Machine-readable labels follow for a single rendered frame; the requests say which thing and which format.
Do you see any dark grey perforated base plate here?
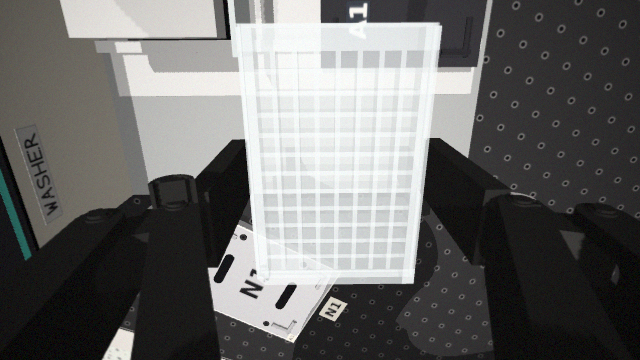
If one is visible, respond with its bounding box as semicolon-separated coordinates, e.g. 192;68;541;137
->
214;0;640;360

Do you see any white label with n1 text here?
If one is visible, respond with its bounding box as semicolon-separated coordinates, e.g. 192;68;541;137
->
318;297;347;321

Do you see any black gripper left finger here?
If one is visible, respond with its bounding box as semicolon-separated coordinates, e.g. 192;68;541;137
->
0;139;250;360

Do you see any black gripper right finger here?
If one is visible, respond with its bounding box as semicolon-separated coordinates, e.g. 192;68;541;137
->
423;138;640;360

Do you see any white multi-well plate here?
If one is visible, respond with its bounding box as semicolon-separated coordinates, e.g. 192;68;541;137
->
235;22;442;285

